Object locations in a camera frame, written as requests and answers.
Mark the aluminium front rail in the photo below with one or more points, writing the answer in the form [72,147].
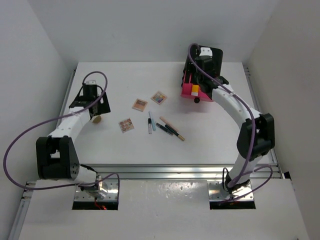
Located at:
[163,171]

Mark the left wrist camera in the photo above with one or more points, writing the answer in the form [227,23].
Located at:
[91,82]

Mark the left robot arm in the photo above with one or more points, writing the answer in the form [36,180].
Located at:
[56,155]

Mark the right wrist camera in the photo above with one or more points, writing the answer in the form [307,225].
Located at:
[205,51]

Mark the black drawer cabinet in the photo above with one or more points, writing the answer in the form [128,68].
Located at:
[194,52]

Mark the clear lip gloss tube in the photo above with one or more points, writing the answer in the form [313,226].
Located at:
[149,126]

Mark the pink top drawer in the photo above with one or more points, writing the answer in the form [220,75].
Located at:
[186,88]

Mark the brown concealer palette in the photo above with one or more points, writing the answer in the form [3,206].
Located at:
[126,125]

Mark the white egg sunscreen bottle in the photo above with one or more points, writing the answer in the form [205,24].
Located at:
[96,119]

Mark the colourful eyeshadow palette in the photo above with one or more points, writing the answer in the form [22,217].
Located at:
[159,97]

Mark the peach eyeshadow palette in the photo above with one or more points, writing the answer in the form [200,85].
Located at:
[139,105]

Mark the base mounting plate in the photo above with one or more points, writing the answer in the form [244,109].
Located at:
[105,191]
[216,193]

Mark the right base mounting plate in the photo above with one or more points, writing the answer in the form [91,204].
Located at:
[216,193]

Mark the light blue mascara tube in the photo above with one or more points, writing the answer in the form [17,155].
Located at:
[152,121]

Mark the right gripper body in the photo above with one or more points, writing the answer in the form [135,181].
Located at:
[195,78]

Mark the black gold mascara tube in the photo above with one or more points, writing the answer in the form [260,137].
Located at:
[175,132]

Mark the orange cream tube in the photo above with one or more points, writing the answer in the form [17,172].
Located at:
[195,90]

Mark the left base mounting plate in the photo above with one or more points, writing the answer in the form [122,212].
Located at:
[105,191]

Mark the pink concealer stick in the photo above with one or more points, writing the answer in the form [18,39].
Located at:
[168,123]

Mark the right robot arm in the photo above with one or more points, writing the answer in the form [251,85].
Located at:
[256,130]

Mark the dark green eyeliner pen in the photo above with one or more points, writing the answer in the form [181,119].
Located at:
[163,128]

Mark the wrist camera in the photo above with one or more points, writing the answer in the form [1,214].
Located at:
[91,82]
[205,51]

